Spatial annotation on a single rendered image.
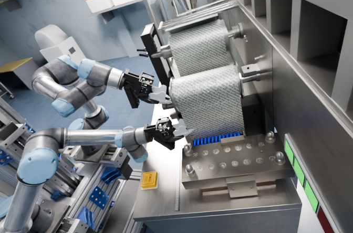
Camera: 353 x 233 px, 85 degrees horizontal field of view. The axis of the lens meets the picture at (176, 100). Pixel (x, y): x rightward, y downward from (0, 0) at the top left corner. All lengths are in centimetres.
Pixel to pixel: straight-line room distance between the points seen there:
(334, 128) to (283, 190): 55
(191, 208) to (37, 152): 61
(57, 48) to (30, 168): 479
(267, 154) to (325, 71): 45
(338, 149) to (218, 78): 45
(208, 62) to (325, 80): 60
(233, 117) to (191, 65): 31
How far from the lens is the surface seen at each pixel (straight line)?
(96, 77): 76
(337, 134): 38
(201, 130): 86
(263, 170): 78
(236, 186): 80
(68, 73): 120
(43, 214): 135
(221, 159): 81
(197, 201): 90
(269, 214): 93
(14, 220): 110
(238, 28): 95
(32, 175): 89
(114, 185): 165
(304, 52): 46
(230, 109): 79
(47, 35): 561
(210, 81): 72
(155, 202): 96
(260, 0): 72
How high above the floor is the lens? 170
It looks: 36 degrees down
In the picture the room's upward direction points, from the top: 22 degrees counter-clockwise
